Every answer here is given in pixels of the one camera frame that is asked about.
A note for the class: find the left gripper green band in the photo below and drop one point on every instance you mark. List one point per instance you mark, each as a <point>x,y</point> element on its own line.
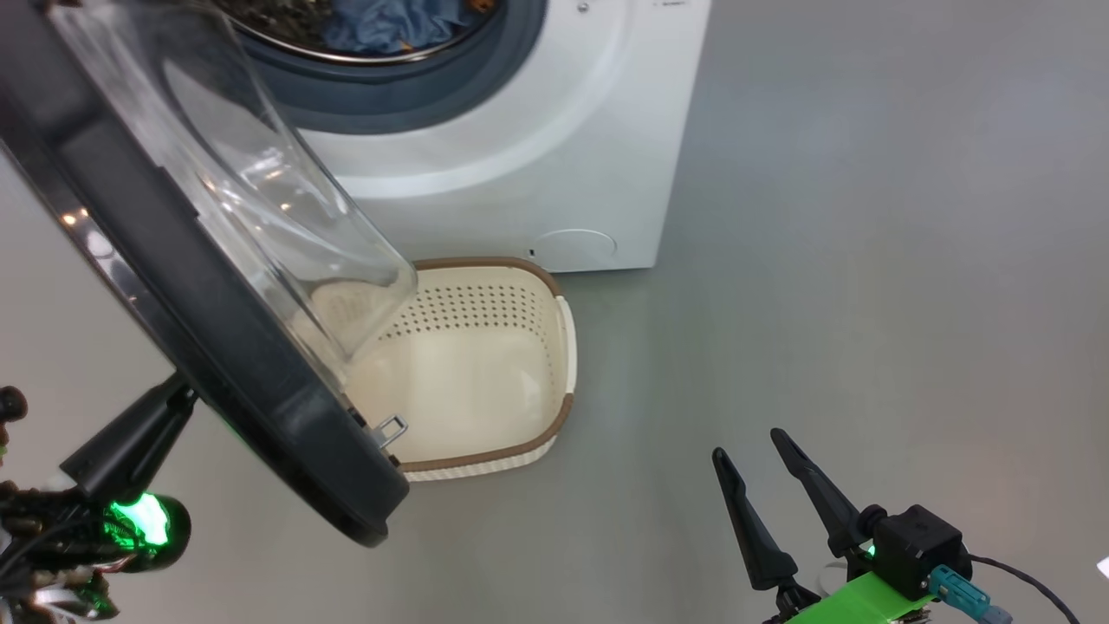
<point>52,546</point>

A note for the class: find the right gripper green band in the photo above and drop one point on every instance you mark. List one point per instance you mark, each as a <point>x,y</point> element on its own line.
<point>858,602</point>

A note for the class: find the black washing machine door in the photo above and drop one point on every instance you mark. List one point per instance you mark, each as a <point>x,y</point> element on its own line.
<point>199,295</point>

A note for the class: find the blue bear-print garment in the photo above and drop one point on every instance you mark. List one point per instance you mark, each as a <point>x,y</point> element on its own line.
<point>390,26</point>

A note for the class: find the white front-load washing machine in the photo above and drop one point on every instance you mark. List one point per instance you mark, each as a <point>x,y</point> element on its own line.
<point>537,173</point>

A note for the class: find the perforated steel washer drum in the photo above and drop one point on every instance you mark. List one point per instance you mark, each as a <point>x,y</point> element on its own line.
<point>277,22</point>

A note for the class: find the cream perforated laundry basket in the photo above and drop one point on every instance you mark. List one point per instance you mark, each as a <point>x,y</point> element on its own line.
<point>485,373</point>

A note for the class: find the round white filter cover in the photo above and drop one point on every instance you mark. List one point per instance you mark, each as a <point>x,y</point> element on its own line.
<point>573,250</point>

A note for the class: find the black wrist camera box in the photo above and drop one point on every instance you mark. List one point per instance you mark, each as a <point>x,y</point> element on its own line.
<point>918,546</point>

